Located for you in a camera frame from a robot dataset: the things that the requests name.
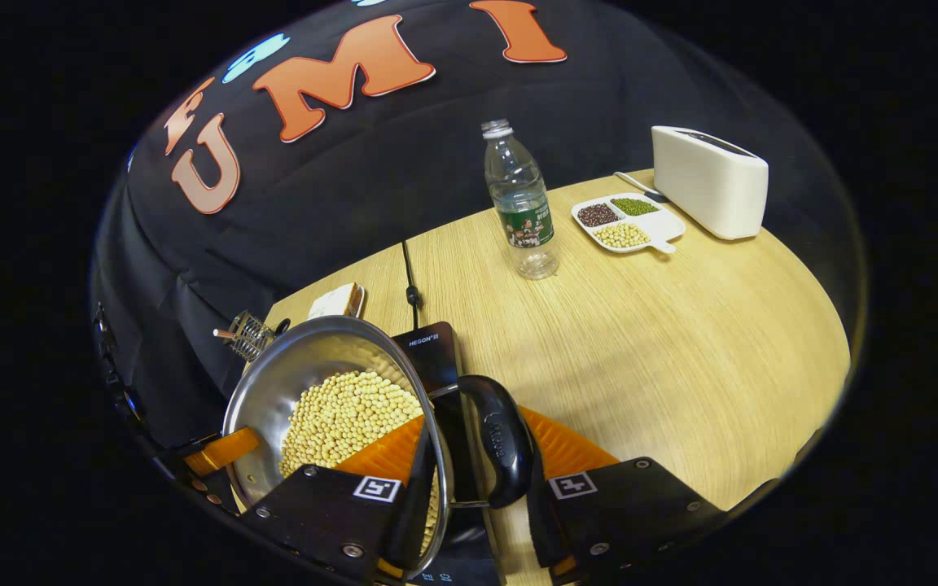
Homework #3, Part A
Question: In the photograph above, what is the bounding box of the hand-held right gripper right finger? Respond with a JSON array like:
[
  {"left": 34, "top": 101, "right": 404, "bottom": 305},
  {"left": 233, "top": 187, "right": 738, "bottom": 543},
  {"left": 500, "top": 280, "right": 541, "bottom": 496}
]
[{"left": 517, "top": 405, "right": 727, "bottom": 584}]

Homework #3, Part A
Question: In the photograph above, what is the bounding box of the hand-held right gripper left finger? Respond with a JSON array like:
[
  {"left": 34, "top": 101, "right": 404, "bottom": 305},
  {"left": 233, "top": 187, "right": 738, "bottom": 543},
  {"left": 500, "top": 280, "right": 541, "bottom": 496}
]
[{"left": 239, "top": 413, "right": 442, "bottom": 585}]

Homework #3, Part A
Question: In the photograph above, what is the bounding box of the steel pot with black handle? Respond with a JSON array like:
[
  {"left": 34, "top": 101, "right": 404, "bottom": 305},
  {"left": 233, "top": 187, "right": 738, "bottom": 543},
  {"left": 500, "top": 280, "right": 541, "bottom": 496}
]
[{"left": 221, "top": 315, "right": 536, "bottom": 581}]

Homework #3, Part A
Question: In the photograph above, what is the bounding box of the large pile of soybeans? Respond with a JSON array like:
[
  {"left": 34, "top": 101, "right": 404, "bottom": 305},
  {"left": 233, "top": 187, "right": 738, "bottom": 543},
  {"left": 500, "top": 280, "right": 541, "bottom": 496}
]
[{"left": 278, "top": 370, "right": 442, "bottom": 556}]

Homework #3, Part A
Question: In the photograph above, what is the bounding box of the black induction cooktop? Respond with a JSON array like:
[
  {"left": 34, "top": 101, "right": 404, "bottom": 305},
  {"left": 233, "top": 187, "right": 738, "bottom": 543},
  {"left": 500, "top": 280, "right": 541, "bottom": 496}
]
[{"left": 391, "top": 321, "right": 512, "bottom": 586}]

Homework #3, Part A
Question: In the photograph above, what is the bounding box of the sandwich with lettuce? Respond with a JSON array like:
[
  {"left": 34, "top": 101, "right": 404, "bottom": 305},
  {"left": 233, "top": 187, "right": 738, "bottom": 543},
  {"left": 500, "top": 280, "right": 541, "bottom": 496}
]
[{"left": 308, "top": 282, "right": 363, "bottom": 321}]

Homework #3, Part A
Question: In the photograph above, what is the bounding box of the small white plate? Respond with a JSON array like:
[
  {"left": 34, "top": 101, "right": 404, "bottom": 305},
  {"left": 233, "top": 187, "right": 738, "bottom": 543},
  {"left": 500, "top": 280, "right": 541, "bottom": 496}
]
[{"left": 305, "top": 282, "right": 369, "bottom": 321}]

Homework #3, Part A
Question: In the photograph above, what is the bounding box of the small pile of soybeans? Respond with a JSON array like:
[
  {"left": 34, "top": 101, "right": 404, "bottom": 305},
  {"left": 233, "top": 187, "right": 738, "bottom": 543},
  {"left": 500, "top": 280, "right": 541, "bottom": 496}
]
[{"left": 593, "top": 221, "right": 651, "bottom": 249}]

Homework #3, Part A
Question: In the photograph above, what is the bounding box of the clear plastic water bottle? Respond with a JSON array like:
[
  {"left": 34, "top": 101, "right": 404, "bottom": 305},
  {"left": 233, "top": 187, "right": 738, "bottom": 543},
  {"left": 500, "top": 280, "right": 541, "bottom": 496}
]
[{"left": 480, "top": 118, "right": 562, "bottom": 282}]

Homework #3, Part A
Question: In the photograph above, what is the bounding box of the pile of dark red beans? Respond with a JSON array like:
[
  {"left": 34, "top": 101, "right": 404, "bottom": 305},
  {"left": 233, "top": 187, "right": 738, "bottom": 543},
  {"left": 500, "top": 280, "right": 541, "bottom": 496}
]
[{"left": 576, "top": 203, "right": 620, "bottom": 229}]

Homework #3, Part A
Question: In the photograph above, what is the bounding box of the white divided dish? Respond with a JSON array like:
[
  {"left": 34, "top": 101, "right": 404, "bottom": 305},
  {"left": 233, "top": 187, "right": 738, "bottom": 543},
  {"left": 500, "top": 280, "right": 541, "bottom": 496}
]
[{"left": 570, "top": 192, "right": 688, "bottom": 256}]

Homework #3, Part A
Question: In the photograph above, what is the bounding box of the black backdrop cloth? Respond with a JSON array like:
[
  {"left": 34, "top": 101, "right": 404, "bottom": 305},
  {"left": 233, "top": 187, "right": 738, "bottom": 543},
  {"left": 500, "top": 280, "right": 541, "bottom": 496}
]
[{"left": 88, "top": 0, "right": 866, "bottom": 457}]

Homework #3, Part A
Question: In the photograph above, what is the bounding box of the white toaster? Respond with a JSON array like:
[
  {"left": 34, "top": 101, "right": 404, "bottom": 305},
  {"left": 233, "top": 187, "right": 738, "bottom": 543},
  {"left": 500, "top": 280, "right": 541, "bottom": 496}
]
[{"left": 651, "top": 125, "right": 770, "bottom": 242}]

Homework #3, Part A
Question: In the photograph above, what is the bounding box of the small wire mesh basket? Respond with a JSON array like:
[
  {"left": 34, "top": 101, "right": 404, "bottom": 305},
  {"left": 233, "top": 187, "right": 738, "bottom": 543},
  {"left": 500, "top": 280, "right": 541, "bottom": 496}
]
[{"left": 213, "top": 310, "right": 293, "bottom": 364}]

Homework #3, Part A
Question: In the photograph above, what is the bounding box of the black cooktop cable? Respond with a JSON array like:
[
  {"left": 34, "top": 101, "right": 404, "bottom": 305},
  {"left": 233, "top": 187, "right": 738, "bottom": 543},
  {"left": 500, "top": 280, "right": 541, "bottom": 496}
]
[{"left": 400, "top": 239, "right": 424, "bottom": 331}]

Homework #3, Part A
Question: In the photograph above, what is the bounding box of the white toaster cable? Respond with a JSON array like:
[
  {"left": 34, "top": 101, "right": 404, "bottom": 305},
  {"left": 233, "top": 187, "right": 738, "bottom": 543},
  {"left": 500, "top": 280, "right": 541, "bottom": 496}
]
[{"left": 612, "top": 170, "right": 670, "bottom": 205}]

